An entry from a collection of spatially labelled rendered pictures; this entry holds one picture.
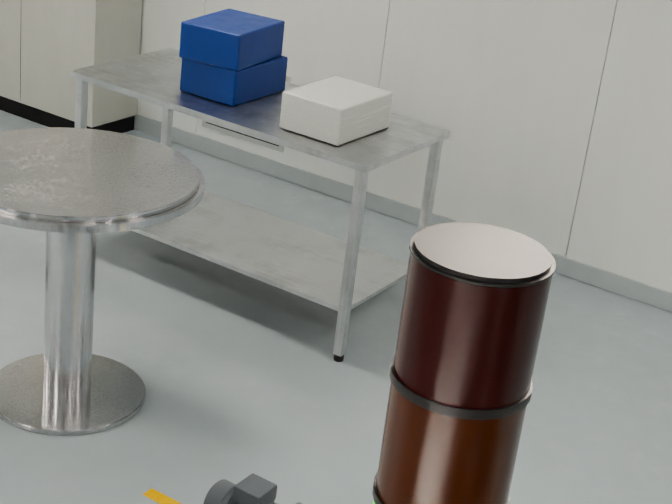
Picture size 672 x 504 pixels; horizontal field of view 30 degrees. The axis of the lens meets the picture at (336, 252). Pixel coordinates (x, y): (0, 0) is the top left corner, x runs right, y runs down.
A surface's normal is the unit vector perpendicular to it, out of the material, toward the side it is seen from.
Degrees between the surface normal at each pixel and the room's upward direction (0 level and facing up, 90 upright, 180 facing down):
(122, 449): 0
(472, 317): 90
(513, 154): 90
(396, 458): 90
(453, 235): 0
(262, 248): 0
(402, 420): 90
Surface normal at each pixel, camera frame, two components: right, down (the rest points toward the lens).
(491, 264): 0.11, -0.91
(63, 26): -0.55, 0.28
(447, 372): -0.34, 0.34
